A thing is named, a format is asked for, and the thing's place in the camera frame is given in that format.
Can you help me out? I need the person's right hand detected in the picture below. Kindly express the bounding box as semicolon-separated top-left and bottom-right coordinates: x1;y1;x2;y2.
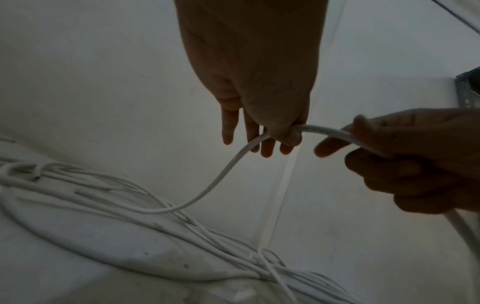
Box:
313;106;480;214

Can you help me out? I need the person's left hand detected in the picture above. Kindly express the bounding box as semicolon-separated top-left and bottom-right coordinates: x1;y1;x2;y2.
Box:
173;0;328;159

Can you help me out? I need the grey metal shelf rack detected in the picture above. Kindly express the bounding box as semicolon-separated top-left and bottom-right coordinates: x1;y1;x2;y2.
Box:
454;66;480;109

